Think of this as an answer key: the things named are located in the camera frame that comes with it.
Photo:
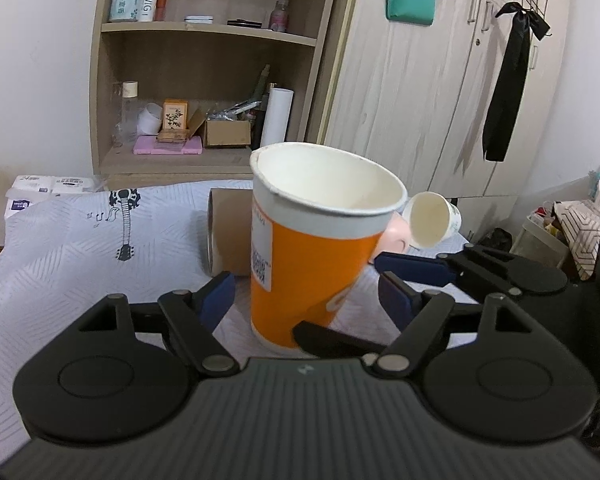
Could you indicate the pink flat box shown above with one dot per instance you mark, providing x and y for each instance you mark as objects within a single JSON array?
[{"x": 167, "y": 146}]

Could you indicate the dark tall bottle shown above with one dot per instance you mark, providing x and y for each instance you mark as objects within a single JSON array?
[{"x": 258, "y": 115}]

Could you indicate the orange paper cup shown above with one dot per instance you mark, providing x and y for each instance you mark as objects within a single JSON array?
[{"x": 310, "y": 260}]

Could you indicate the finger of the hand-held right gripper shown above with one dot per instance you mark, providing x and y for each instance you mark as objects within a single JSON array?
[
  {"x": 330, "y": 338},
  {"x": 410, "y": 266}
]

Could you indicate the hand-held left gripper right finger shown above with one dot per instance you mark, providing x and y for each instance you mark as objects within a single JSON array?
[{"x": 397, "y": 301}]

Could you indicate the white storage bin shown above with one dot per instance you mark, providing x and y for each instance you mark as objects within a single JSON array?
[{"x": 542, "y": 240}]

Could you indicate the teal and white canister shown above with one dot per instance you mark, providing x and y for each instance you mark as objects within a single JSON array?
[{"x": 124, "y": 2}]

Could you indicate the pink bottle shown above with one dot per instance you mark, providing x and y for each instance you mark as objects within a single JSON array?
[{"x": 279, "y": 16}]

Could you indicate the small white paper cup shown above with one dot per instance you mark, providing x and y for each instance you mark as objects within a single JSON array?
[{"x": 430, "y": 220}]

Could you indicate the clear plastic bottle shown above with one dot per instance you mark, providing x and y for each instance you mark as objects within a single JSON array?
[{"x": 128, "y": 115}]

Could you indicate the flat white tin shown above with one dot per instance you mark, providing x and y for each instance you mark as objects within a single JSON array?
[{"x": 199, "y": 19}]

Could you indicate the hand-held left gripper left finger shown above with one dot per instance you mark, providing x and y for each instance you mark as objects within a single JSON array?
[{"x": 219, "y": 299}]

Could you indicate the wooden bookshelf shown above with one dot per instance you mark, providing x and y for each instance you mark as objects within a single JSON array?
[{"x": 205, "y": 60}]

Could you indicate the open cardboard box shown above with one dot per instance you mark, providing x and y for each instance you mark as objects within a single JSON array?
[{"x": 227, "y": 134}]

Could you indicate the pink cup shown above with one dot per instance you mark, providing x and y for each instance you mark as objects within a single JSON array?
[{"x": 395, "y": 235}]

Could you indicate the patterned beige cloth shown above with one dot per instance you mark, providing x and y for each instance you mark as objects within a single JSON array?
[{"x": 580, "y": 232}]

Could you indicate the white paper roll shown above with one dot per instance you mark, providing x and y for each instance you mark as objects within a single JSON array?
[{"x": 276, "y": 117}]

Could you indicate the flat black case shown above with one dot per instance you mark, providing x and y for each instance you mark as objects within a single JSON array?
[{"x": 245, "y": 23}]

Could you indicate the guitar print bed sheet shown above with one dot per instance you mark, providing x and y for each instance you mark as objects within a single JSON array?
[{"x": 80, "y": 270}]

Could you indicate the stack of white cups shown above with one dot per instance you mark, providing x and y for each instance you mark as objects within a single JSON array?
[{"x": 149, "y": 120}]

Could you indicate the brown cardboard tube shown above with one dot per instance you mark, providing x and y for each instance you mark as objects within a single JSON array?
[{"x": 230, "y": 232}]

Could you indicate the light wooden wardrobe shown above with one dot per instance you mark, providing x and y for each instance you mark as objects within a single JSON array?
[{"x": 420, "y": 100}]

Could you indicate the floral print box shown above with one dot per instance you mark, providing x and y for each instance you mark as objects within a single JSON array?
[{"x": 175, "y": 116}]

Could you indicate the pack of tissue paper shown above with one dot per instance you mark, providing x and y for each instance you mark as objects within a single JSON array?
[{"x": 45, "y": 192}]

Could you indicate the black ribbon bow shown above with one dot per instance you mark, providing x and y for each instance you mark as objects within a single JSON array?
[{"x": 505, "y": 90}]

